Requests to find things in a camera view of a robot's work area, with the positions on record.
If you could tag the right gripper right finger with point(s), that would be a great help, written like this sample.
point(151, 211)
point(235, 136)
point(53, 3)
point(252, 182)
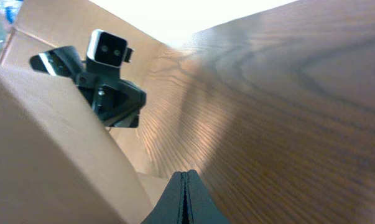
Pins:
point(198, 206)

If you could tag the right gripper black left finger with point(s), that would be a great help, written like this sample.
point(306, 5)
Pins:
point(169, 208)

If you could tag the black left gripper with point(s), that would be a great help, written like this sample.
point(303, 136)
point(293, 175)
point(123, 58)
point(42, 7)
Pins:
point(116, 102)

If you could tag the cardboard box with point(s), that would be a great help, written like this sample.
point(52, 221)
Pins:
point(58, 163)

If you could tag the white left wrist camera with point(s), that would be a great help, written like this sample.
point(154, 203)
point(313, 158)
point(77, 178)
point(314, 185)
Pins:
point(108, 49)

